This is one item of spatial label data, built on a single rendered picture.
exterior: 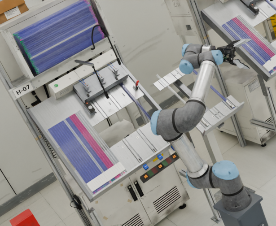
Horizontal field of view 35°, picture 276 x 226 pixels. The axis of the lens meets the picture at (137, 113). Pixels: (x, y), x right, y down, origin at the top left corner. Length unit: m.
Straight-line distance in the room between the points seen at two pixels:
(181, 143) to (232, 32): 1.37
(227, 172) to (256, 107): 1.39
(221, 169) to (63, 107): 1.12
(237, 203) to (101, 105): 1.08
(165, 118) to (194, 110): 0.14
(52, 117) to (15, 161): 1.72
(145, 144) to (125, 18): 2.19
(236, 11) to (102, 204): 1.70
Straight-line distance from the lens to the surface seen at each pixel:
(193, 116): 1.93
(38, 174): 4.54
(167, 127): 1.96
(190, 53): 2.27
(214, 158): 3.06
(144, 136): 2.70
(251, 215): 2.32
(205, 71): 2.10
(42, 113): 2.79
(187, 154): 2.11
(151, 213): 3.17
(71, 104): 2.80
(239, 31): 3.26
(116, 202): 3.00
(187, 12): 3.47
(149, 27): 4.76
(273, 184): 3.28
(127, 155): 2.64
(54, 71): 2.80
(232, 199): 2.25
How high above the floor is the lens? 1.98
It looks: 23 degrees down
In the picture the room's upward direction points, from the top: 24 degrees counter-clockwise
